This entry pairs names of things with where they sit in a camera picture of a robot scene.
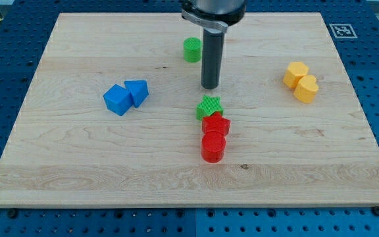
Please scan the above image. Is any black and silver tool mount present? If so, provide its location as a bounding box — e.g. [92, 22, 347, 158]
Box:
[181, 0, 247, 33]

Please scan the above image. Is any blue triangular block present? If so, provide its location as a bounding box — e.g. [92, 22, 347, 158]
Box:
[124, 80, 149, 107]

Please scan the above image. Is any yellow hexagon block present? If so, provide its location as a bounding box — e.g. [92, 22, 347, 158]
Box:
[283, 61, 309, 89]

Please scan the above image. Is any blue cube block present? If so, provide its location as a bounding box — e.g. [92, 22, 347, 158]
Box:
[103, 84, 133, 116]

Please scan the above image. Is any red cylinder block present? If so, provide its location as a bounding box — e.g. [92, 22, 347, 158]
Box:
[201, 131, 226, 163]

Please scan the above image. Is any red star block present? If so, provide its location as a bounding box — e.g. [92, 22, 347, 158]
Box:
[202, 112, 231, 136]

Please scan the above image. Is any yellow heart block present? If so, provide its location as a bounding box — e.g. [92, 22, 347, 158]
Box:
[293, 75, 319, 103]

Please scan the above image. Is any green cylinder block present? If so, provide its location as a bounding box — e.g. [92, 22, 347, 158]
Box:
[183, 38, 202, 63]

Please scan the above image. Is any green star block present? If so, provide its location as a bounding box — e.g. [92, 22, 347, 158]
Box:
[196, 95, 224, 120]

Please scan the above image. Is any white fiducial marker tag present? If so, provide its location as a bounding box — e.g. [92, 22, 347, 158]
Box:
[329, 23, 357, 39]

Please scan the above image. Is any wooden board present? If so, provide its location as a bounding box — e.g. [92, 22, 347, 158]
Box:
[0, 13, 379, 209]

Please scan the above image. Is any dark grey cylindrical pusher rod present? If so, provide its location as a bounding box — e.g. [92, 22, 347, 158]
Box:
[201, 28, 224, 90]

